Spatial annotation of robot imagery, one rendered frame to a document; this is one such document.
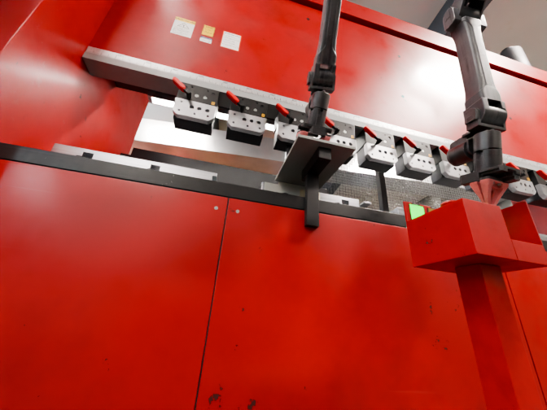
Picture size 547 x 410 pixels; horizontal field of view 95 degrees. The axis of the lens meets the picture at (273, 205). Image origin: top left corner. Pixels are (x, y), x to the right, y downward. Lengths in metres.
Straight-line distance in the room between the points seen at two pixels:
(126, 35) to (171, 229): 0.89
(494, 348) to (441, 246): 0.20
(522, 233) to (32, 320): 1.08
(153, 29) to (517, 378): 1.54
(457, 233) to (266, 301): 0.46
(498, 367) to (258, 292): 0.50
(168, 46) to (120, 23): 0.21
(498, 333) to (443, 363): 0.28
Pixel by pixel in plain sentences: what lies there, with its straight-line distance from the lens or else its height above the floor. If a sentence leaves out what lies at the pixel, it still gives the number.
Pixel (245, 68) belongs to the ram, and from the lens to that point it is 1.26.
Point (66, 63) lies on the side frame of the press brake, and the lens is 1.19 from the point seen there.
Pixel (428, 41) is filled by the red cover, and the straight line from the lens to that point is 2.10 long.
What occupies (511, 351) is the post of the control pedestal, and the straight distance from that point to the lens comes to 0.71.
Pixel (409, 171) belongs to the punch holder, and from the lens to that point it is 1.31.
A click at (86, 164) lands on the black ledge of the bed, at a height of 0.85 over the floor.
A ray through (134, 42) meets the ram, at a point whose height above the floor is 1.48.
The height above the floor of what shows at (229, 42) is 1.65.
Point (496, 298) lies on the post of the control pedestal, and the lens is 0.71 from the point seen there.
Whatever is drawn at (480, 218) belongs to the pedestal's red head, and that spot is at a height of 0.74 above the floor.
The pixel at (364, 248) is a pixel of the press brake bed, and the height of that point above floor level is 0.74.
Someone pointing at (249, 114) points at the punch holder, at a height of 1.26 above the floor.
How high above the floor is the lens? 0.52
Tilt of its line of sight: 25 degrees up
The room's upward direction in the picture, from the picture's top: 4 degrees clockwise
